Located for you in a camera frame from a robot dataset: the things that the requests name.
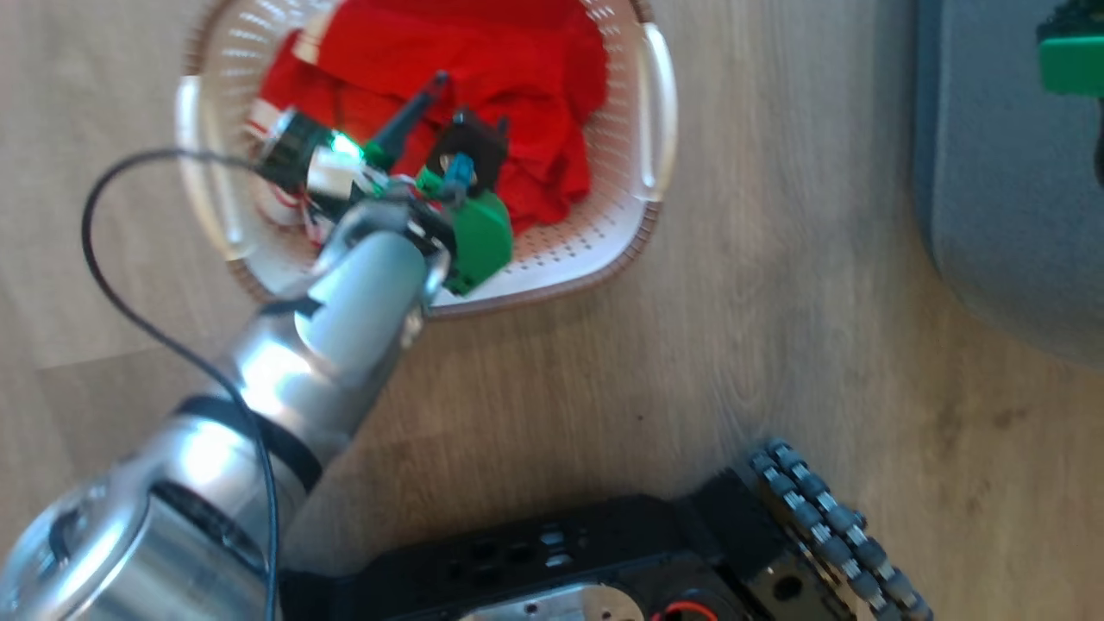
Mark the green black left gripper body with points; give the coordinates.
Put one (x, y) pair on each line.
(483, 237)

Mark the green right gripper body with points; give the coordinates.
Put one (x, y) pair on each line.
(1074, 65)

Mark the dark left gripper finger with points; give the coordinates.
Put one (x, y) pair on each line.
(483, 142)
(410, 116)

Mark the white perforated laundry basket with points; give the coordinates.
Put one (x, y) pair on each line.
(604, 216)

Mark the grey fabric sofa seat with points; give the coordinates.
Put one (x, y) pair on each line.
(1009, 172)

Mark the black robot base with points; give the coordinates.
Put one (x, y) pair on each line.
(517, 552)

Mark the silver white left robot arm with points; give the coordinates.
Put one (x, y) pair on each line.
(328, 345)

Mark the red garment with white trim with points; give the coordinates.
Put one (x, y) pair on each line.
(517, 78)

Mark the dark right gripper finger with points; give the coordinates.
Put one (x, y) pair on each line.
(1100, 147)

